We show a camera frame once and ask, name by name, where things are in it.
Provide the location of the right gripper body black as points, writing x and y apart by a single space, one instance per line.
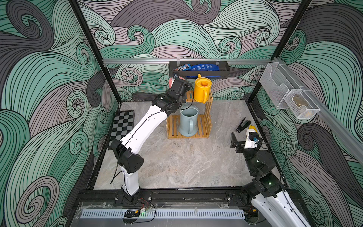
240 149

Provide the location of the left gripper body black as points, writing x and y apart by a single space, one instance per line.
183 95

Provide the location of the small yellow watering can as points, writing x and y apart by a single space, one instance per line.
202 89

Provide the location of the large pale blue watering can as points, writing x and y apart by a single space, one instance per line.
188 120

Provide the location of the wooden slatted two-tier shelf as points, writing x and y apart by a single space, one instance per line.
204 120

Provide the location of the small pink watering can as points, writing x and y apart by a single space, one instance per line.
171 80

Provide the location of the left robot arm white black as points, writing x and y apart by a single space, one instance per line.
127 149

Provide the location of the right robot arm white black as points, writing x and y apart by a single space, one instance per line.
266 193

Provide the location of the yellow triangular plastic stand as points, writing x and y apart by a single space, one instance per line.
252 128

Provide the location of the m&m candy packet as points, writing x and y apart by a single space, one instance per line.
185 67

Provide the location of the black stapler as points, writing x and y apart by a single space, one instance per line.
243 125

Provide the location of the blue snack packet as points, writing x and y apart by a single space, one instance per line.
206 70

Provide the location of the black grey chessboard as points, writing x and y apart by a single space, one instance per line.
122 124

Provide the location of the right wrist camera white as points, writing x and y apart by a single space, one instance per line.
253 140

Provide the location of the black wall basket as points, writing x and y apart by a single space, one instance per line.
223 66

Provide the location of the clear plastic wall bin large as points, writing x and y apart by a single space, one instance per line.
276 85

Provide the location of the clear plastic wall bin small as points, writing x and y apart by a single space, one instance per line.
301 104

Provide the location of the aluminium wall rail back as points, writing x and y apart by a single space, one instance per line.
166 61

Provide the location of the aluminium wall rail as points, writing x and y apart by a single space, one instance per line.
347 139
166 61

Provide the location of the aluminium wall rail right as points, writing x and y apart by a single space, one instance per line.
347 139

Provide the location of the white perforated cable duct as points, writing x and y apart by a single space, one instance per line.
167 213

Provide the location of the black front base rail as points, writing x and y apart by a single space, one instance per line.
187 195

